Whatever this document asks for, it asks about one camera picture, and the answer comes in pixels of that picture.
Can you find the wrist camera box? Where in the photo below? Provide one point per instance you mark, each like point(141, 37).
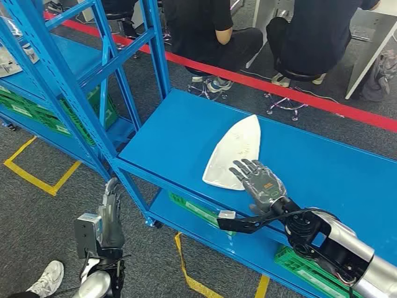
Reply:
point(87, 234)
point(235, 224)

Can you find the grey backpack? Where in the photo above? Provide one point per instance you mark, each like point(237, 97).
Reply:
point(380, 78)

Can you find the red barrier belt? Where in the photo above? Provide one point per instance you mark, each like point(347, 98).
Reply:
point(279, 88)

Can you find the green plastic crate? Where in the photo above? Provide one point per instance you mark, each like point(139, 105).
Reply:
point(198, 212)
point(297, 267)
point(110, 113)
point(31, 113)

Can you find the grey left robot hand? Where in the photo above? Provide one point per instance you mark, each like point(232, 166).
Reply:
point(112, 222)

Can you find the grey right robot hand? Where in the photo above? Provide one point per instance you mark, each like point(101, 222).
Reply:
point(263, 185)

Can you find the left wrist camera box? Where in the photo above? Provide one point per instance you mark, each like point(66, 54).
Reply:
point(87, 234)

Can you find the yellow floor tape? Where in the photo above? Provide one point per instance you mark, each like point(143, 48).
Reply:
point(181, 263)
point(46, 190)

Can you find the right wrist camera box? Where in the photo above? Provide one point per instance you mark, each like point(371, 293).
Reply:
point(235, 224)

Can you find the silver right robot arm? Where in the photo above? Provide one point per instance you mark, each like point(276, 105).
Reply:
point(341, 242)

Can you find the white triangular plastic part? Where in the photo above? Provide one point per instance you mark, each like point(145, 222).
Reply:
point(235, 148)

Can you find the black office stool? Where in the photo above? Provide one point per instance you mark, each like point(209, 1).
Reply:
point(198, 73)
point(118, 16)
point(297, 77)

